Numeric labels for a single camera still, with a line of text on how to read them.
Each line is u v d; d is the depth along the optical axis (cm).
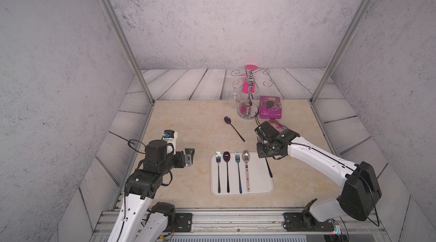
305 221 65
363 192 41
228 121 108
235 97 99
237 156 93
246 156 91
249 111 116
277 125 103
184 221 73
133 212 43
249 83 95
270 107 108
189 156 65
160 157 55
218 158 93
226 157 91
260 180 84
